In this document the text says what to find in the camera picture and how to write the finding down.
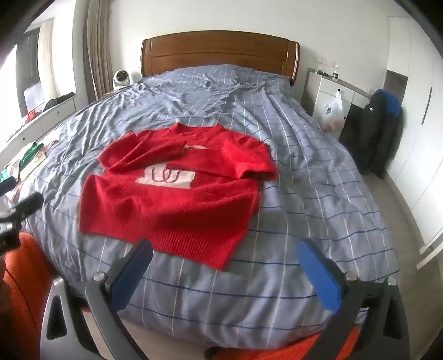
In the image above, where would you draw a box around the dark jacket with blue lining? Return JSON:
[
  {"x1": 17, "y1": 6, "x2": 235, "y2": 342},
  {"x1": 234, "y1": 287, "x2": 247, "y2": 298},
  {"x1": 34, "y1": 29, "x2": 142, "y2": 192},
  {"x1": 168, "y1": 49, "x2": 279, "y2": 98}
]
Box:
[{"x1": 338, "y1": 89, "x2": 404, "y2": 179}]

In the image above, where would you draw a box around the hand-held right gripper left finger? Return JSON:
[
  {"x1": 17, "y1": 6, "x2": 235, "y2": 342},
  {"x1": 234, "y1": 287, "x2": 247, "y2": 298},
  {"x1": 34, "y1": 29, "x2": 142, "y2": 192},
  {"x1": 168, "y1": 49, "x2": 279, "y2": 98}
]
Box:
[{"x1": 40, "y1": 239, "x2": 154, "y2": 360}]

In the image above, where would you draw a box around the person's orange clothing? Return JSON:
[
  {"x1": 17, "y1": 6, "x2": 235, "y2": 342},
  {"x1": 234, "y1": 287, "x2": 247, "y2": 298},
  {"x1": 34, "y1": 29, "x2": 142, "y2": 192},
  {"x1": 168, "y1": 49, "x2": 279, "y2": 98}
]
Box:
[{"x1": 0, "y1": 232, "x2": 357, "y2": 360}]

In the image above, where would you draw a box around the white wardrobe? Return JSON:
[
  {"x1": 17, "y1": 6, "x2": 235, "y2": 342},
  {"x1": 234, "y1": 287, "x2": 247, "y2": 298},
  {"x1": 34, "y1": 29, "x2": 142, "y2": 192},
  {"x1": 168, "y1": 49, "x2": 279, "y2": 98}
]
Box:
[{"x1": 384, "y1": 17, "x2": 443, "y2": 271}]

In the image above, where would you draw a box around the small white fan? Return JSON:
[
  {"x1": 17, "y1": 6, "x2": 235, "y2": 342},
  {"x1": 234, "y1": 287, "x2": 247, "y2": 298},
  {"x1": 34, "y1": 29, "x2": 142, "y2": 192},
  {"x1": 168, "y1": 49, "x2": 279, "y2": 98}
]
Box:
[{"x1": 111, "y1": 69, "x2": 132, "y2": 91}]

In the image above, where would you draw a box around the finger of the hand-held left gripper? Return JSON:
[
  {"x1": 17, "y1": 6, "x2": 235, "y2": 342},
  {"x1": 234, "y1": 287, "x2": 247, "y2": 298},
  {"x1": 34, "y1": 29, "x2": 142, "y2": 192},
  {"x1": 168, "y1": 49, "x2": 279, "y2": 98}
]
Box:
[{"x1": 9, "y1": 192, "x2": 44, "y2": 220}]

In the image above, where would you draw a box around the white dresser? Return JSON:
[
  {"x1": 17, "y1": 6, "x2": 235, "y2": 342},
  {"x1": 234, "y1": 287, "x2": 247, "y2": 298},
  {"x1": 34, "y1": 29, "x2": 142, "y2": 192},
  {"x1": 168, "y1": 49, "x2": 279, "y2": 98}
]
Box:
[{"x1": 301, "y1": 67, "x2": 372, "y2": 129}]

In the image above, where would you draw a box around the white plastic bag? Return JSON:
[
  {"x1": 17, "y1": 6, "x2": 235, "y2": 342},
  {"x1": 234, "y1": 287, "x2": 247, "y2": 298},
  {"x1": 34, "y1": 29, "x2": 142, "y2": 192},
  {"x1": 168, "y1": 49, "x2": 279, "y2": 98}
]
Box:
[{"x1": 318, "y1": 88, "x2": 345, "y2": 131}]

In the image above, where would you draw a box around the brown wooden headboard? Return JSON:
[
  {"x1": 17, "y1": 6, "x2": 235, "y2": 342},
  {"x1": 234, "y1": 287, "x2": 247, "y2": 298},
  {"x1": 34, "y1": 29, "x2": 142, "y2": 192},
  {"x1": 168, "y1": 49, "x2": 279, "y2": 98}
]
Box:
[{"x1": 140, "y1": 30, "x2": 300, "y2": 87}]

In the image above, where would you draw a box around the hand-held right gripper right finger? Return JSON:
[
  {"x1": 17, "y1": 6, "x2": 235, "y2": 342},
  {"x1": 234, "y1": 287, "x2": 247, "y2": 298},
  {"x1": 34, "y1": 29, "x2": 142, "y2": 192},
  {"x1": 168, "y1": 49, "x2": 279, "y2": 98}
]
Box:
[{"x1": 297, "y1": 239, "x2": 411, "y2": 360}]

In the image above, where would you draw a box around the green cloth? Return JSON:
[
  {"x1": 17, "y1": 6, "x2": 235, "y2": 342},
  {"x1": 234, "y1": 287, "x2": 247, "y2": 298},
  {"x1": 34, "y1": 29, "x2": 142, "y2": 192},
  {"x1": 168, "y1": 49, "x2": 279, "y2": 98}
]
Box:
[{"x1": 21, "y1": 142, "x2": 45, "y2": 164}]

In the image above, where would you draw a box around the bed with grey checked duvet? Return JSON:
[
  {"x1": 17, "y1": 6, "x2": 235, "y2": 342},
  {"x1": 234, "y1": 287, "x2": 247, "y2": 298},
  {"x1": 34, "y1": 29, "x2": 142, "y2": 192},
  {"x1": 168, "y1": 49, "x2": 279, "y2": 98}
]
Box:
[{"x1": 17, "y1": 64, "x2": 400, "y2": 350}]

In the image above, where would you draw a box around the red knitted sweater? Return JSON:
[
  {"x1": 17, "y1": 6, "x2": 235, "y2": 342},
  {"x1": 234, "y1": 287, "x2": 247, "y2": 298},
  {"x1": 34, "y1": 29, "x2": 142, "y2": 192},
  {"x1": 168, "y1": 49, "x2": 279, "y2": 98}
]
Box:
[{"x1": 79, "y1": 123, "x2": 277, "y2": 271}]

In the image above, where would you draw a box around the beige curtain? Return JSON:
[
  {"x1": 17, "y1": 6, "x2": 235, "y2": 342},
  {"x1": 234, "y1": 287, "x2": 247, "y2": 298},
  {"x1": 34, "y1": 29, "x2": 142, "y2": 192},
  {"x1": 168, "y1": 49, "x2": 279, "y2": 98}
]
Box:
[{"x1": 86, "y1": 0, "x2": 115, "y2": 99}]

